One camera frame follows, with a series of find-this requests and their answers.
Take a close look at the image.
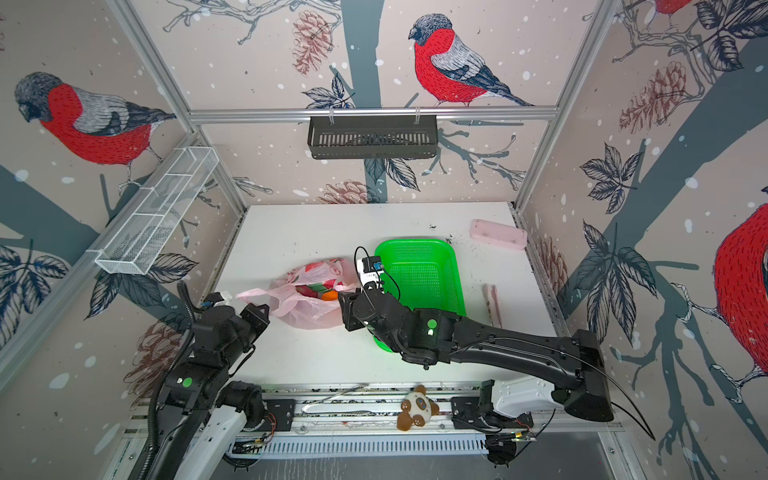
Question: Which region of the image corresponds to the plush panda toy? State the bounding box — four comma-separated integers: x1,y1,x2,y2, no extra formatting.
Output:
396,385,440,432

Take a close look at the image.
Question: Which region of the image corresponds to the pink plastic bag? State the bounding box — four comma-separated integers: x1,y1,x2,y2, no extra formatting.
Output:
236,258,360,330

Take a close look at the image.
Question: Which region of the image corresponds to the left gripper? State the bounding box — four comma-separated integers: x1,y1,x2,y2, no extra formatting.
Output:
222,300,271,368

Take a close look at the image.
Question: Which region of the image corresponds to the black hanging wire basket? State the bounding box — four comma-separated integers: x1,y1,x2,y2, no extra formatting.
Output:
307,115,439,160

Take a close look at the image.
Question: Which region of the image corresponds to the orange fruit in bag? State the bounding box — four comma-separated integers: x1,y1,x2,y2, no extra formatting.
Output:
320,290,338,301

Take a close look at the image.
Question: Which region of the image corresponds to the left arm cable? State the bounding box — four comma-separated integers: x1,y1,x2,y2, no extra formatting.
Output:
176,281,199,325

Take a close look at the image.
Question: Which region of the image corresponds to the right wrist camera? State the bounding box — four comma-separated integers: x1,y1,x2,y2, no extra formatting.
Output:
356,256,384,289

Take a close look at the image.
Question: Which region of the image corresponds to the green plastic basket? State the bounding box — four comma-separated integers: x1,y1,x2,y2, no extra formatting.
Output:
375,238,466,316

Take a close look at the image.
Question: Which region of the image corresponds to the white mesh wall shelf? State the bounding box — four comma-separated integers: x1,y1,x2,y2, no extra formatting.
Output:
95,146,219,275

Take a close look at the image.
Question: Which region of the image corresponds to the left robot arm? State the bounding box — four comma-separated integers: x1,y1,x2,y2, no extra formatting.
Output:
129,304,276,479

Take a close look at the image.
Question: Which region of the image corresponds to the pink rectangular box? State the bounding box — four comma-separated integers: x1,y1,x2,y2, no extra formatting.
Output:
470,219,528,251

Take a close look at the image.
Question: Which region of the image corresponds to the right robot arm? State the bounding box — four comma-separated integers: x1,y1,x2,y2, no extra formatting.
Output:
338,289,614,423

